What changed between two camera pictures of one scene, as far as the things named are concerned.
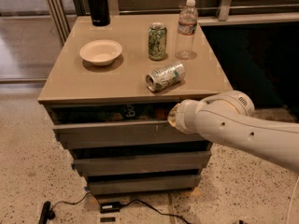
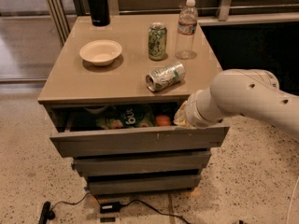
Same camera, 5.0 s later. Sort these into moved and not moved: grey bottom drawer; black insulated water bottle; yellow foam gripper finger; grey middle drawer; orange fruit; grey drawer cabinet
Moved: orange fruit; yellow foam gripper finger
Not moved: grey bottom drawer; grey drawer cabinet; black insulated water bottle; grey middle drawer
